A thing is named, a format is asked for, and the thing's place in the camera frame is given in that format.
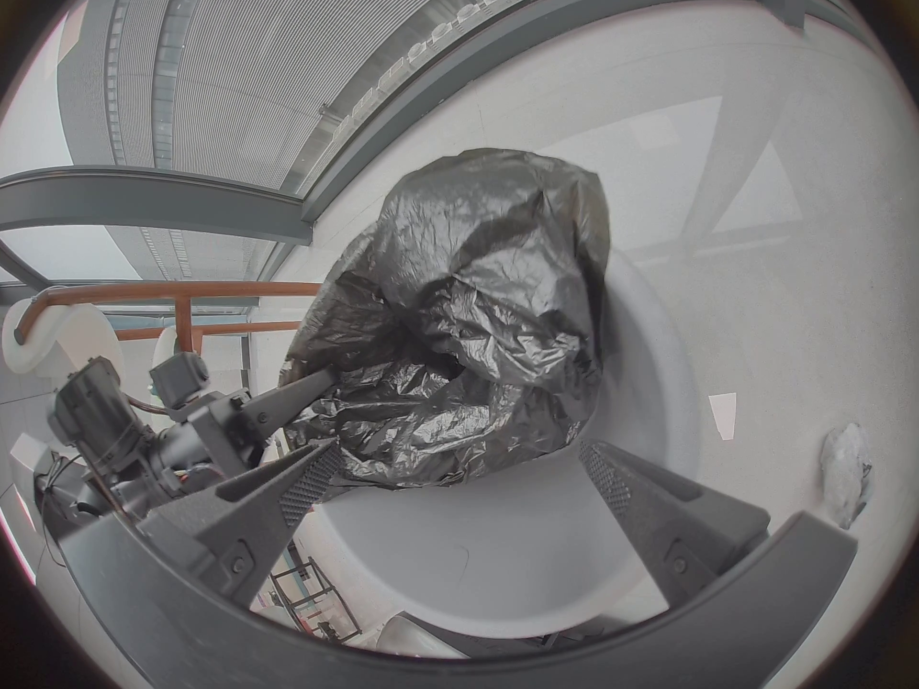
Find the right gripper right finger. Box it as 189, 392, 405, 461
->
578, 440, 771, 610

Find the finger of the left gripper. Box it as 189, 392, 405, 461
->
246, 368, 340, 445

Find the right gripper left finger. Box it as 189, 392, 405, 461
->
135, 438, 346, 607

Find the black plastic bag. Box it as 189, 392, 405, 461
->
282, 148, 613, 491

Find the white trash bin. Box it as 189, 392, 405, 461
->
309, 241, 702, 638

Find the crumpled white paper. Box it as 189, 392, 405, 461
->
820, 422, 874, 530

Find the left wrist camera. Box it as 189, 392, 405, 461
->
148, 351, 212, 416

